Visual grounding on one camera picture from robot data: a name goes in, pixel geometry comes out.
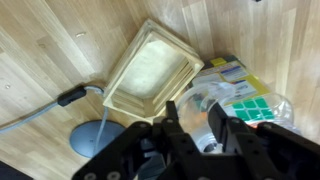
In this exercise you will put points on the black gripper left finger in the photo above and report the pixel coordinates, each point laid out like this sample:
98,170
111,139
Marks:
146,140

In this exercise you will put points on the slatted wooden box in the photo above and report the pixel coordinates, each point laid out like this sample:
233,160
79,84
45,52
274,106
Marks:
153,71

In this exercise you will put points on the grey round lamp base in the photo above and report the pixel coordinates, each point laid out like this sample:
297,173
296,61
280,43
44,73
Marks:
85,138

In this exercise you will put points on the clear container with cube packaging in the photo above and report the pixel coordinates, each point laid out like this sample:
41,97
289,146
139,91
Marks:
248,88

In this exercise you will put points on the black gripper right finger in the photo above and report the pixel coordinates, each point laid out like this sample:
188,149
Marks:
266,146

